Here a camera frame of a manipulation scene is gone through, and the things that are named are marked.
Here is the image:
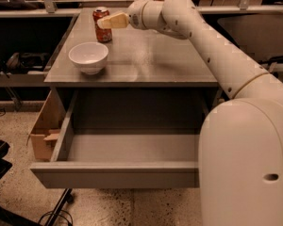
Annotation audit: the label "open grey top drawer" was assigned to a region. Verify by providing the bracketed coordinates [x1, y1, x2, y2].
[31, 89, 206, 188]

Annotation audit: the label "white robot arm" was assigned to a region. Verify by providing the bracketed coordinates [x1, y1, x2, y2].
[98, 0, 283, 226]

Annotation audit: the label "brown cardboard box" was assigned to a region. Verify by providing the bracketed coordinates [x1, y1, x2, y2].
[29, 90, 66, 161]

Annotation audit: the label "white ceramic bowl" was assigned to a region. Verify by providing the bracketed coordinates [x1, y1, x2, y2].
[68, 42, 108, 74]

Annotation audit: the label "black headphones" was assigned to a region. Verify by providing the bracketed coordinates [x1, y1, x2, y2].
[0, 52, 50, 75]

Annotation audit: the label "black office chair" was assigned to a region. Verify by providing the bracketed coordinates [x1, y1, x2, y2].
[218, 14, 283, 62]

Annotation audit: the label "grey cabinet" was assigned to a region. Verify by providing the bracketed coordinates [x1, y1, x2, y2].
[45, 8, 224, 112]

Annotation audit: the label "red coke can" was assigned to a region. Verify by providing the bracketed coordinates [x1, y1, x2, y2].
[92, 7, 113, 43]

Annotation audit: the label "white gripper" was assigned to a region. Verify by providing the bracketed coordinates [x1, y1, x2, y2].
[97, 0, 147, 30]

